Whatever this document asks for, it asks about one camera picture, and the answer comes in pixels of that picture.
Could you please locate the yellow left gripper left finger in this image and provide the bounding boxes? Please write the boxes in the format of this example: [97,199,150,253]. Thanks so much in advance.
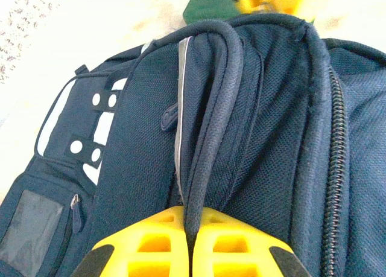
[71,206,191,277]

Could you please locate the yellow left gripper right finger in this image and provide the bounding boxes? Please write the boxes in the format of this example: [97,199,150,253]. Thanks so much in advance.
[192,207,314,277]

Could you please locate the navy blue backpack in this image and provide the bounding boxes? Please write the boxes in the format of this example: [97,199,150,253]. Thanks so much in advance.
[0,13,386,277]

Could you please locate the small green box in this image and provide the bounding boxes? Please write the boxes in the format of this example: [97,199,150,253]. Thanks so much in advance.
[183,0,241,25]

